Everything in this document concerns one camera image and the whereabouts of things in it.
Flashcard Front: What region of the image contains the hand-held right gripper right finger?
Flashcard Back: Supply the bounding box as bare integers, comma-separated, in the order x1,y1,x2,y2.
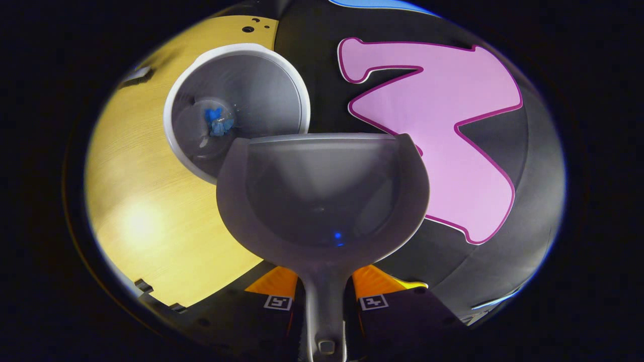
346,264,474,359

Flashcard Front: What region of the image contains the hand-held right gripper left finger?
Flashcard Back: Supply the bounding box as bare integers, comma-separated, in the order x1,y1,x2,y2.
174,265,306,355

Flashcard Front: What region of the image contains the grey dustpan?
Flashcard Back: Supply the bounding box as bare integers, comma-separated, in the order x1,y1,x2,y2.
216,132,431,362

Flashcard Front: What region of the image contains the light blue paper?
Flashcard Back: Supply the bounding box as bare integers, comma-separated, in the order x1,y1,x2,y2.
210,119,235,138

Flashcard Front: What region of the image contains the white ribbed garbage bin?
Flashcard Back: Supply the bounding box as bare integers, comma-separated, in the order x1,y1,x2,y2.
162,42,311,186

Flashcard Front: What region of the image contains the yellow wooden desktop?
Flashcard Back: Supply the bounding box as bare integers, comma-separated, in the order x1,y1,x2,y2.
84,15,279,309

